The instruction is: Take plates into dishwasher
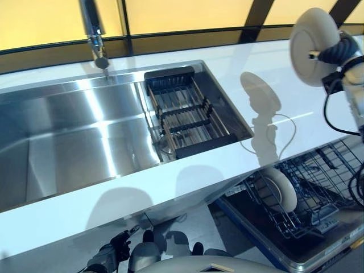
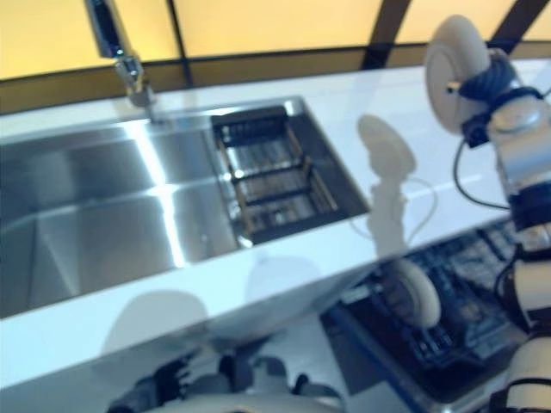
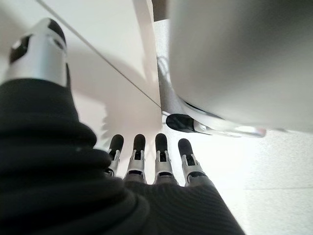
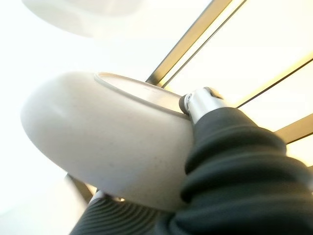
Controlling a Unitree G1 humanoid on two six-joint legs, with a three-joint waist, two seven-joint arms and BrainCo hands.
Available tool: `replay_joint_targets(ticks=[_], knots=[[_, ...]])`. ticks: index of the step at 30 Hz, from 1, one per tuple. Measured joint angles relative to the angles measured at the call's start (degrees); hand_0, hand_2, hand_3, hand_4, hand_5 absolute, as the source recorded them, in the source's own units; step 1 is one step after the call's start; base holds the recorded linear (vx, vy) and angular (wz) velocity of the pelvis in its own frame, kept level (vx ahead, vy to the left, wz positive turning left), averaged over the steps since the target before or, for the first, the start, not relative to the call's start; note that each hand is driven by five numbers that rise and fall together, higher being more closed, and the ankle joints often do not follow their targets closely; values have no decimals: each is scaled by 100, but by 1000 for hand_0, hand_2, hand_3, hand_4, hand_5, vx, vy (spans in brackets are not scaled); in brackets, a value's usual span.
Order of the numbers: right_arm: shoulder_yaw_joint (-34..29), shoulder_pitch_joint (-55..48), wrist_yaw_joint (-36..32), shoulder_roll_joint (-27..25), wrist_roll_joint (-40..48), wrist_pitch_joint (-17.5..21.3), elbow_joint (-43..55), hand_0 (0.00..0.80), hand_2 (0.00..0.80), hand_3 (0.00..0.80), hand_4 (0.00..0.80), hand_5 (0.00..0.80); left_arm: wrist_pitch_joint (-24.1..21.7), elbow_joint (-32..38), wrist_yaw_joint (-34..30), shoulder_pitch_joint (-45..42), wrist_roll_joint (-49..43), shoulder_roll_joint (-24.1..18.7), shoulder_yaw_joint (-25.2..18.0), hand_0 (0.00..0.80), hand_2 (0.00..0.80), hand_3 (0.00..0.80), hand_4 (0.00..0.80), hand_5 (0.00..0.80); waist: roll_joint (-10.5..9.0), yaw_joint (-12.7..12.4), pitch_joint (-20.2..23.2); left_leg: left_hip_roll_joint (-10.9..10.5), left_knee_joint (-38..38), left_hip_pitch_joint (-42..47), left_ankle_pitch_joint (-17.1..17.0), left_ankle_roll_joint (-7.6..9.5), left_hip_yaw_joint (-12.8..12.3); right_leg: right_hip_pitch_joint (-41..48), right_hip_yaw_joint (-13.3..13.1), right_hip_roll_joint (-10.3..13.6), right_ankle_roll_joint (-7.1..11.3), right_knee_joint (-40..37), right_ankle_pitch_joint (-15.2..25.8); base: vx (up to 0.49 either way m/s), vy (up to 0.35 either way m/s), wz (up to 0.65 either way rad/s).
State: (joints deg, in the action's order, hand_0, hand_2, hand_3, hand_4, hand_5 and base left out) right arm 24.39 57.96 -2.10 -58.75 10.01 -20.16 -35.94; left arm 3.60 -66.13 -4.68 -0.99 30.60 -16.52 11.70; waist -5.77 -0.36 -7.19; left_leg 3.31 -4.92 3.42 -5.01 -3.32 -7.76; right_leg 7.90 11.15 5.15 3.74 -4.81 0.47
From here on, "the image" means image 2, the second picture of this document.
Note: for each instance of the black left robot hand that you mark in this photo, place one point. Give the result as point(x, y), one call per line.
point(170, 380)

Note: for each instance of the dishwasher door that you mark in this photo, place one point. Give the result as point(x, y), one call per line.
point(387, 378)

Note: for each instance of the cream ceramic bowl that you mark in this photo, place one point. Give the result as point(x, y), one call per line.
point(419, 297)

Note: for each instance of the cream round plate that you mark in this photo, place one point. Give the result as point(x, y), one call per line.
point(447, 56)

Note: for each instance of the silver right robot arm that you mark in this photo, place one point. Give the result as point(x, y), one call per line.
point(516, 146)

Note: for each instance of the robot left leg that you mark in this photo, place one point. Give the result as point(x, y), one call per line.
point(267, 372)

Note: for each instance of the robot leg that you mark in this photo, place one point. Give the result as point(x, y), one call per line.
point(267, 372)
point(318, 387)

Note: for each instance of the robot right leg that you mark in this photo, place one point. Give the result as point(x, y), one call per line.
point(318, 387)

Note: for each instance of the black sink drying rack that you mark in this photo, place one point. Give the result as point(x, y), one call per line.
point(267, 234)

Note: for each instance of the stainless steel sink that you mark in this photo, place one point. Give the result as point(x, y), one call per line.
point(107, 215)

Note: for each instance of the chrome kitchen faucet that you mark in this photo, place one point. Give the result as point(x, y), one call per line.
point(114, 38)

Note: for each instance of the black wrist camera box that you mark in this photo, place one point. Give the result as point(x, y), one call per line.
point(475, 131)

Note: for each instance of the dark window frame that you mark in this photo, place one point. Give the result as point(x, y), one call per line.
point(381, 38)

